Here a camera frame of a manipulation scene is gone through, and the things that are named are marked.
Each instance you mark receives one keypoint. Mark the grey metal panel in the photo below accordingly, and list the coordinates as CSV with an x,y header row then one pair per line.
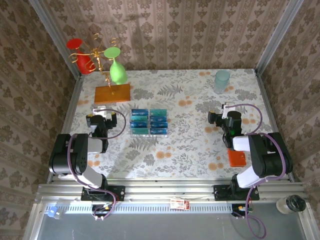
x,y
162,227

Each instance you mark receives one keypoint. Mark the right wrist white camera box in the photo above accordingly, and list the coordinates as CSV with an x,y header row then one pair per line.
x,y
226,110

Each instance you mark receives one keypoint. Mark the red wine glass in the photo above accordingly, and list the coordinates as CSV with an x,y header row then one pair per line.
x,y
83,63

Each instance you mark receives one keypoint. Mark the green wine glass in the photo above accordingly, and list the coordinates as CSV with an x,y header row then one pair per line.
x,y
117,72

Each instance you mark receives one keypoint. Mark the aluminium frame post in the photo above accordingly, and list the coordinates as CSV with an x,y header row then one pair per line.
x,y
55,37
278,37

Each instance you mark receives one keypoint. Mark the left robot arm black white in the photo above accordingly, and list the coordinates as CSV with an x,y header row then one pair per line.
x,y
62,155

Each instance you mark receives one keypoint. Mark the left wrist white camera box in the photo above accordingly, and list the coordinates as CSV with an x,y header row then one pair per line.
x,y
100,110

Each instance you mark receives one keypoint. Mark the black yellow power connector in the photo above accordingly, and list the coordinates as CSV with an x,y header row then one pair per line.
x,y
240,208
106,207

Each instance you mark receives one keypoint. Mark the glass jar black lid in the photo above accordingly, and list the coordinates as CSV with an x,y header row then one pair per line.
x,y
291,204

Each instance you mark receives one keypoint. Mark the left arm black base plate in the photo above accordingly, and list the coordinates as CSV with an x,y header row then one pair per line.
x,y
118,192

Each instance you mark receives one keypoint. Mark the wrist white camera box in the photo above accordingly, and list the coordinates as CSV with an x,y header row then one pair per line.
x,y
100,110
226,110

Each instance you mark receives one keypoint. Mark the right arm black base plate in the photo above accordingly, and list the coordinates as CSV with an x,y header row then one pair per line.
x,y
221,193

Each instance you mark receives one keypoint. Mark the red white sticker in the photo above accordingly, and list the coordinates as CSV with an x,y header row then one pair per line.
x,y
179,204

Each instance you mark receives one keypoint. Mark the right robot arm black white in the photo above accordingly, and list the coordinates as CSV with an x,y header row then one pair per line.
x,y
270,160

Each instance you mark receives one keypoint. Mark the aluminium side rail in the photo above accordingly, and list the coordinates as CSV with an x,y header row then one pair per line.
x,y
72,105
267,105

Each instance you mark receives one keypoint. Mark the aluminium front beam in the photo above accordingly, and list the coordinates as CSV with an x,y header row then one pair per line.
x,y
162,191

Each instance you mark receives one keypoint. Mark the teal credit card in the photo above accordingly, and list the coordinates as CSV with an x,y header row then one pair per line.
x,y
139,118
139,131
158,112

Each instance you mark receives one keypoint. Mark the orange card holder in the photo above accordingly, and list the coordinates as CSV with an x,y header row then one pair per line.
x,y
236,160

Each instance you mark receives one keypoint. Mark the pale blue plastic cup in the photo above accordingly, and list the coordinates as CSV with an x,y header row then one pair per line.
x,y
222,82

